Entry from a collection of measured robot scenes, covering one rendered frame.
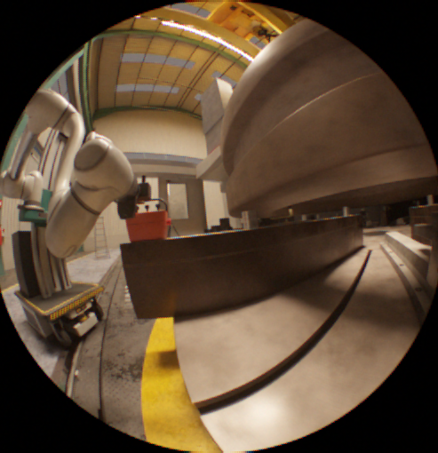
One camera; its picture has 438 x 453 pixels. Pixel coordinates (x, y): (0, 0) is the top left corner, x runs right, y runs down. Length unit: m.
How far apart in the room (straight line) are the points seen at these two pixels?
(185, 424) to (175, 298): 0.60
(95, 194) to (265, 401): 0.56
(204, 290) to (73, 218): 0.57
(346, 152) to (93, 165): 0.60
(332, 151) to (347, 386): 0.65
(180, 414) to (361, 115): 1.20
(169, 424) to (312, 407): 0.52
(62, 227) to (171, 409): 0.74
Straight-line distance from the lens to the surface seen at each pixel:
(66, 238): 0.35
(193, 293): 0.68
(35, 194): 1.23
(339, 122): 0.56
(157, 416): 0.79
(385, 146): 0.52
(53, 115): 0.78
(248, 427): 0.40
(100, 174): 0.28
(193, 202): 4.05
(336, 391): 0.46
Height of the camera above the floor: 0.70
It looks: 1 degrees up
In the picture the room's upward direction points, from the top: 6 degrees counter-clockwise
